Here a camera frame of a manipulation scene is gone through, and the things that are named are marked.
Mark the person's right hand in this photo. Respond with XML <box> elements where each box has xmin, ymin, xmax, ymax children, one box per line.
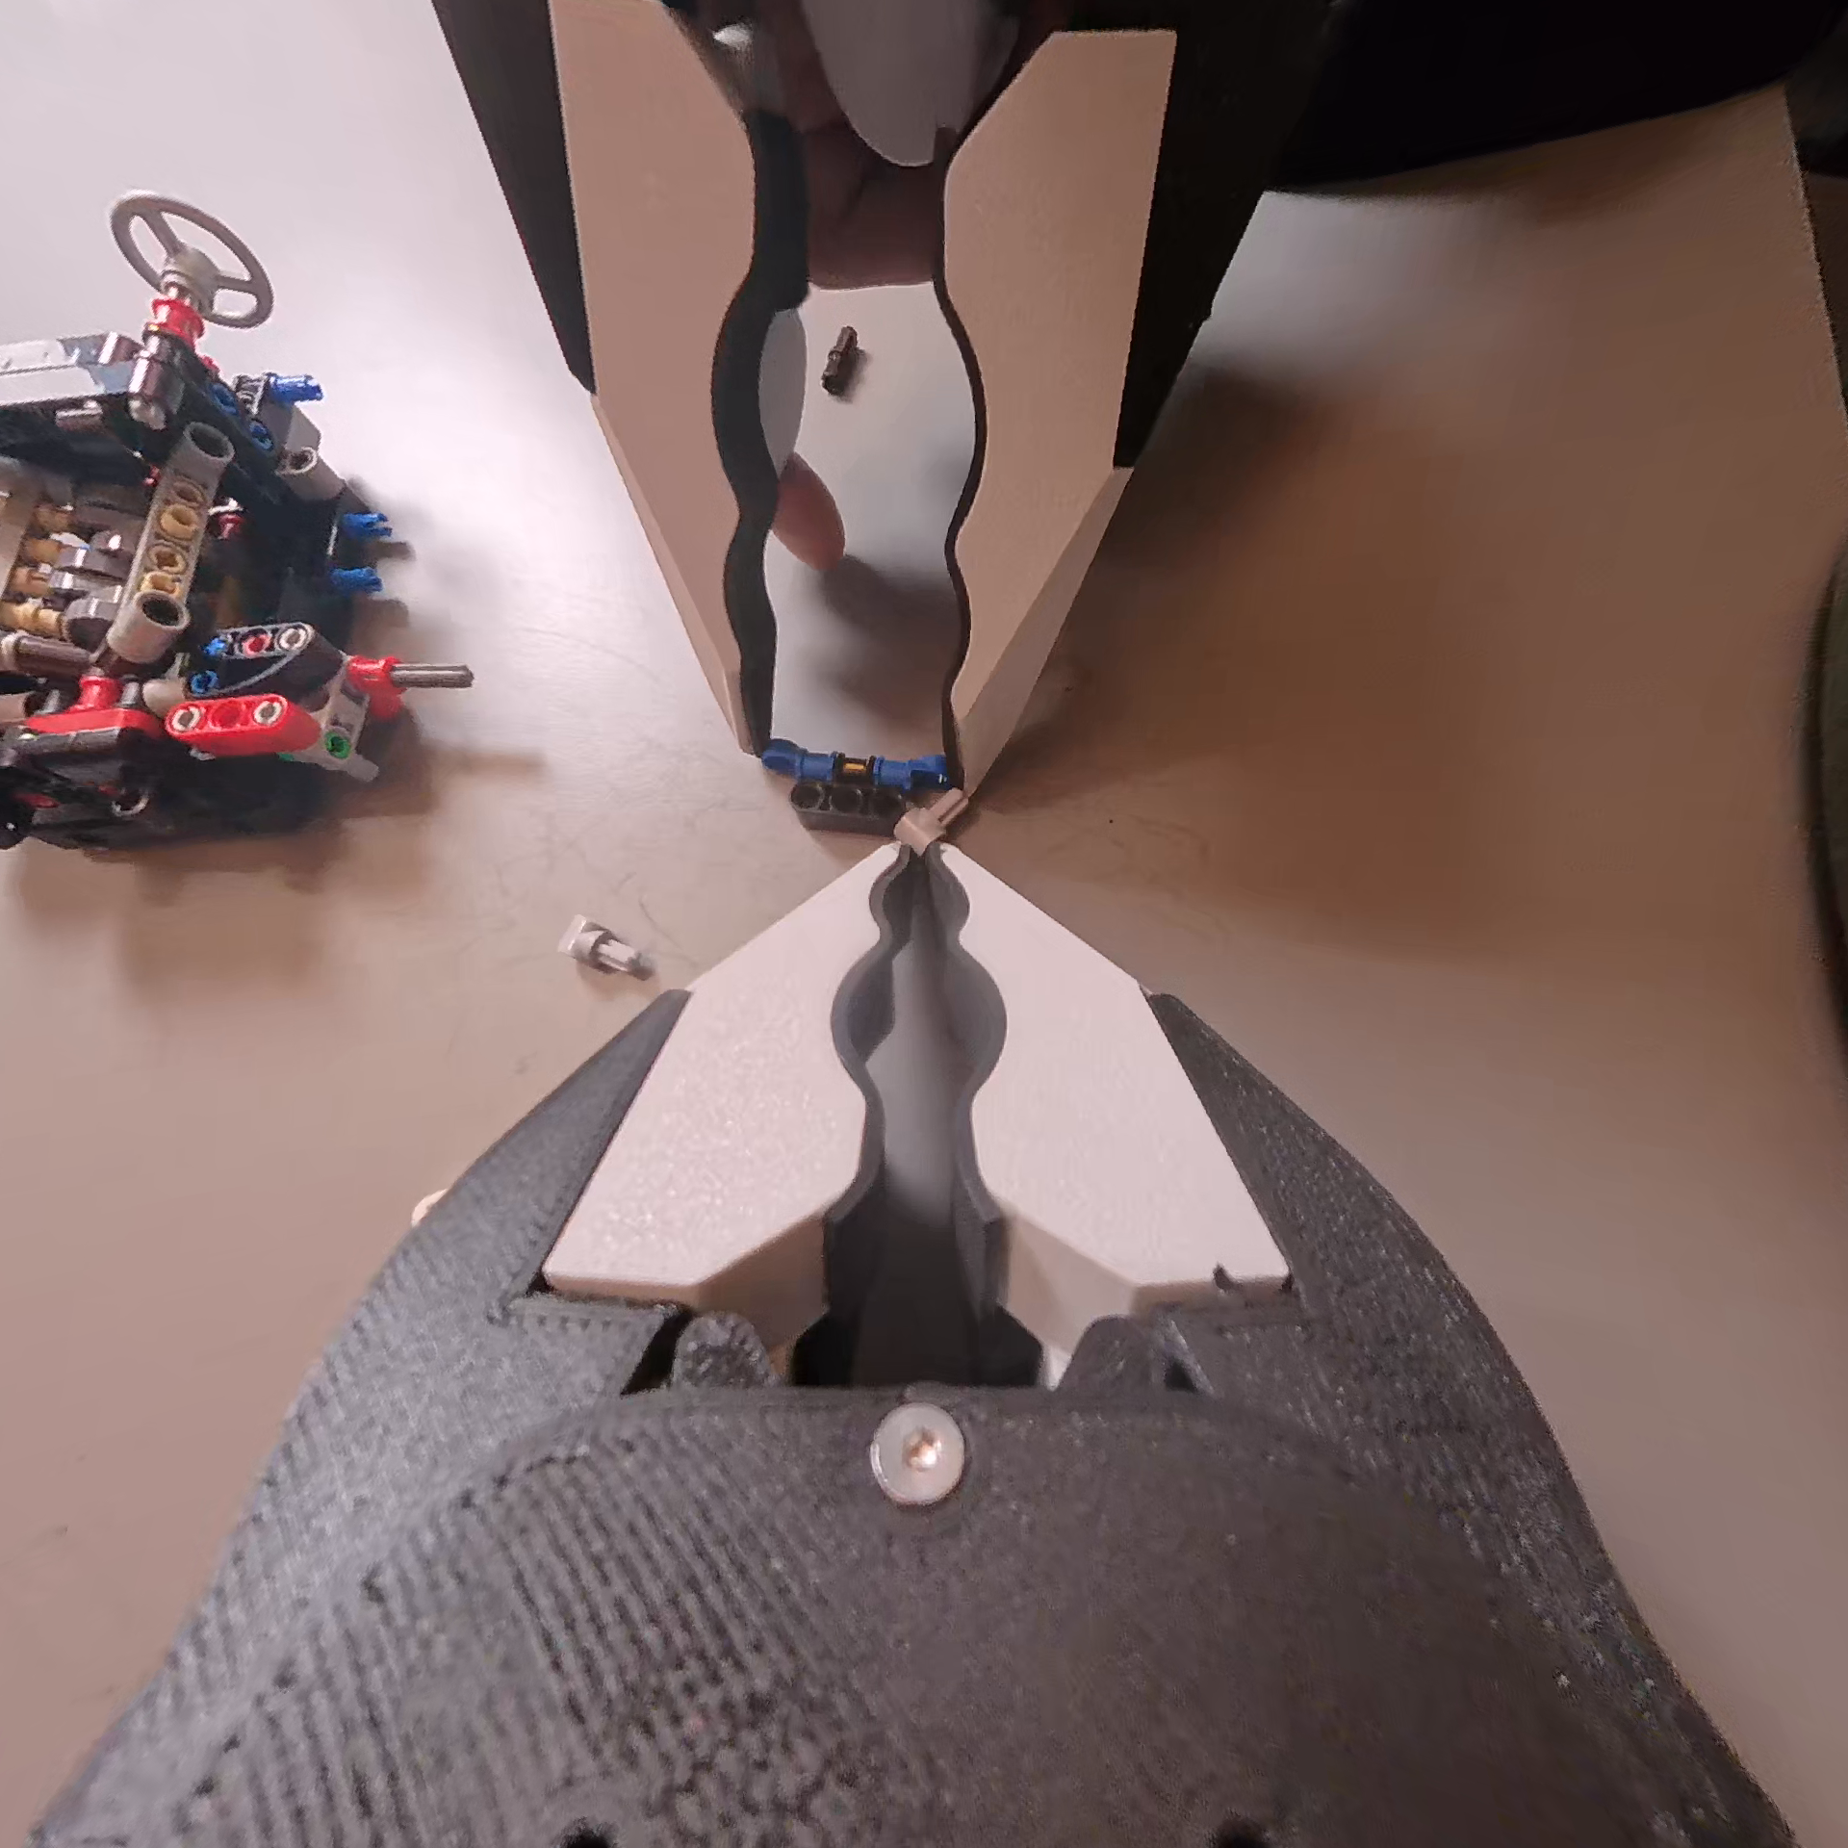
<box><xmin>775</xmin><ymin>127</ymin><xmax>949</xmax><ymax>573</ymax></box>

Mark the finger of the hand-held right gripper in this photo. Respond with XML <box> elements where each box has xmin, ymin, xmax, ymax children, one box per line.
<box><xmin>934</xmin><ymin>27</ymin><xmax>1180</xmax><ymax>801</ymax></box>
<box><xmin>548</xmin><ymin>0</ymin><xmax>809</xmax><ymax>759</ymax></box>

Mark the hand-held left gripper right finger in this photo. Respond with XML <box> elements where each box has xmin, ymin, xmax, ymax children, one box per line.
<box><xmin>923</xmin><ymin>844</ymin><xmax>1294</xmax><ymax>1359</ymax></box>

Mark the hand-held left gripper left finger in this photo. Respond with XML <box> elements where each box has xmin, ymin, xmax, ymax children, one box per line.
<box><xmin>539</xmin><ymin>847</ymin><xmax>926</xmax><ymax>1350</ymax></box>

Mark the partly built lego car chassis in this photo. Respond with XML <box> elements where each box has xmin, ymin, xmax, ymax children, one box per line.
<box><xmin>0</xmin><ymin>191</ymin><xmax>474</xmax><ymax>849</ymax></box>

